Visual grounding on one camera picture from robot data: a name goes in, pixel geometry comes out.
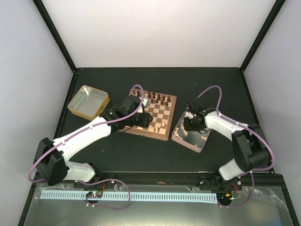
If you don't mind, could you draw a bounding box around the small circuit board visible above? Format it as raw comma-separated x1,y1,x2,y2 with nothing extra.
86,191,103,198

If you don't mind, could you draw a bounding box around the pink tin with pieces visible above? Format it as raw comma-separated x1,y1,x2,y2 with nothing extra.
171,111,211,153

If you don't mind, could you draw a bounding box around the dark chess pieces row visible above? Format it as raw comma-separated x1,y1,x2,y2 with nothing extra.
144,90,176,109

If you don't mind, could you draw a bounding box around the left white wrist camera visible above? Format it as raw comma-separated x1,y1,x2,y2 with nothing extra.
143,97,151,108

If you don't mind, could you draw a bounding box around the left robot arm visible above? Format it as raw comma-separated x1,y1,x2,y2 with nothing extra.
33,95,153,188

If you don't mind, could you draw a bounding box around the wooden chess board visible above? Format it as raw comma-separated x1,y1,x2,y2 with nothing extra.
124,103,176,141

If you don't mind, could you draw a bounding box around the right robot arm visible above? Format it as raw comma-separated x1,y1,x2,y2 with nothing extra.
183,98,274,190

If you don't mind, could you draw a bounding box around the light blue cable duct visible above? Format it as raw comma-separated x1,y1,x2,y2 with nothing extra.
40,190,217,204

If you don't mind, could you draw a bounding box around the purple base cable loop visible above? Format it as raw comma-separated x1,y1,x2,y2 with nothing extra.
77,178,132,210

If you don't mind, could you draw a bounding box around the black mounting rail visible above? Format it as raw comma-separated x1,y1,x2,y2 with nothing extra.
72,171,283,189

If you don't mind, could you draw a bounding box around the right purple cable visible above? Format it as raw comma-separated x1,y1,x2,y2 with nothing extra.
197,85,276,209

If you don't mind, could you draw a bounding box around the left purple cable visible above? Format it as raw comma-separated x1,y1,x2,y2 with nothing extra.
28,84,144,183

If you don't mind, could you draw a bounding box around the gold metal tin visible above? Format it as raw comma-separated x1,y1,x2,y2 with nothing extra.
68,85,110,121

